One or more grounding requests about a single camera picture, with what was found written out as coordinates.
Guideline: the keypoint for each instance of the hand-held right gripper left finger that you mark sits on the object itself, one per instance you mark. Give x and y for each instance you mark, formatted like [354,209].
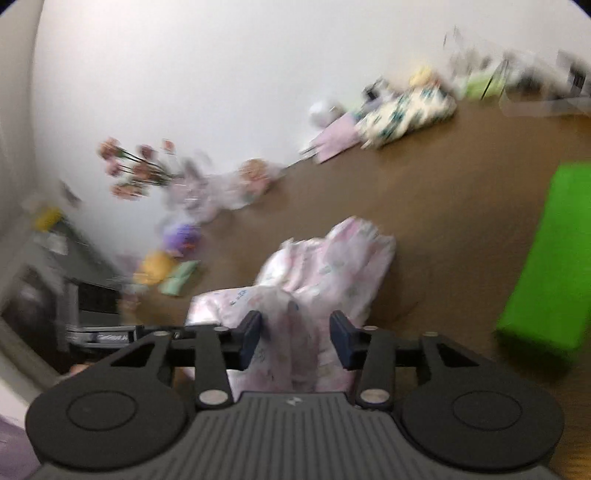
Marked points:
[249,339]

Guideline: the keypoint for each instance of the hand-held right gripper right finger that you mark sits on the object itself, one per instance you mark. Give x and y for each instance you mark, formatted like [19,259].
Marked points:
[341,339]

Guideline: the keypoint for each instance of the pink floral garment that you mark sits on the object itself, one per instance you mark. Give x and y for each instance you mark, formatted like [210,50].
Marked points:
[318,277]

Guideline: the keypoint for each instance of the person's left hand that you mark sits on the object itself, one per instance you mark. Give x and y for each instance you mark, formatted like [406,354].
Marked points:
[79,369]

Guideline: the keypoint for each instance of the dark grey cabinet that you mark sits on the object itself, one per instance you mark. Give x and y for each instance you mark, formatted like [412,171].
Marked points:
[60,286]

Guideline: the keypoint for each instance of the yellow soft item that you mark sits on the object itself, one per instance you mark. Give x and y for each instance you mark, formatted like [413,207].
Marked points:
[154,267]

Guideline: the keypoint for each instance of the purple tissue packet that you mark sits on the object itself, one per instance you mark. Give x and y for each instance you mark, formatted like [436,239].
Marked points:
[182,235]

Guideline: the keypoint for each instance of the knitted pink vase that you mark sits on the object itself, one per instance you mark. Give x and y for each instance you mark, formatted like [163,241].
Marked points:
[191,196]

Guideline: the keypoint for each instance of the clear plastic bag with snacks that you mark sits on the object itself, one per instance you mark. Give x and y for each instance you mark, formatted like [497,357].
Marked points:
[249,182]

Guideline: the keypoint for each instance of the dried flower bouquet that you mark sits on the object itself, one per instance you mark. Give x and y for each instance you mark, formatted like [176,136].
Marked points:
[136,168]

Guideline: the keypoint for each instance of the folded pink cloth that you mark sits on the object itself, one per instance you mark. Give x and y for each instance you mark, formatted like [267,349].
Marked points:
[339,138]

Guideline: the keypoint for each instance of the green felt case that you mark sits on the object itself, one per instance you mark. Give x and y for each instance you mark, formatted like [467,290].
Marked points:
[549,267]

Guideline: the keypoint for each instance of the white round speaker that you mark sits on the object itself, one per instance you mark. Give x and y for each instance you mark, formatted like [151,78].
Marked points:
[324,111]

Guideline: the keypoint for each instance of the folded cream green-flower cloth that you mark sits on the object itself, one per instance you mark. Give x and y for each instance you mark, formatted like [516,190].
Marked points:
[404,113]

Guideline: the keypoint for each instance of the translucent green box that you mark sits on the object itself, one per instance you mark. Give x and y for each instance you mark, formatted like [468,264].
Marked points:
[484,83]

